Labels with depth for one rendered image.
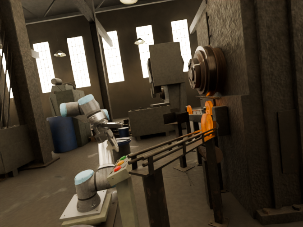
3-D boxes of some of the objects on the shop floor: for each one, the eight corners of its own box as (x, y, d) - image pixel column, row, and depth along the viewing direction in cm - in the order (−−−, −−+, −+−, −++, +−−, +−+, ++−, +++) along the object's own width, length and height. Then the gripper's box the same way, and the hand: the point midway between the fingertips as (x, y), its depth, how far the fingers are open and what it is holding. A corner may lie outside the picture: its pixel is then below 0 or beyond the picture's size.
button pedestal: (151, 242, 107) (136, 152, 102) (150, 283, 83) (131, 167, 78) (127, 245, 108) (112, 155, 103) (119, 286, 84) (98, 172, 79)
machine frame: (262, 155, 212) (249, 17, 199) (373, 212, 105) (360, -81, 91) (206, 163, 215) (189, 26, 201) (259, 226, 107) (230, -58, 93)
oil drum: (82, 144, 448) (76, 112, 441) (71, 151, 388) (64, 114, 381) (61, 147, 449) (55, 115, 442) (47, 154, 390) (39, 118, 383)
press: (51, 134, 790) (40, 78, 769) (67, 129, 904) (58, 80, 883) (75, 131, 763) (65, 73, 741) (89, 126, 876) (80, 76, 855)
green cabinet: (65, 148, 424) (54, 92, 412) (78, 142, 494) (69, 93, 482) (83, 146, 423) (73, 88, 411) (93, 139, 492) (84, 90, 480)
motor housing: (219, 199, 139) (212, 138, 135) (231, 218, 117) (223, 146, 113) (204, 201, 140) (196, 141, 135) (213, 220, 118) (204, 148, 114)
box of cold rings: (19, 159, 385) (11, 123, 378) (56, 154, 379) (48, 118, 372) (-47, 187, 262) (-60, 135, 256) (6, 181, 256) (-6, 127, 250)
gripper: (94, 124, 101) (110, 154, 103) (88, 127, 92) (106, 159, 94) (106, 118, 101) (122, 147, 102) (101, 120, 92) (119, 152, 93)
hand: (117, 149), depth 98 cm, fingers closed
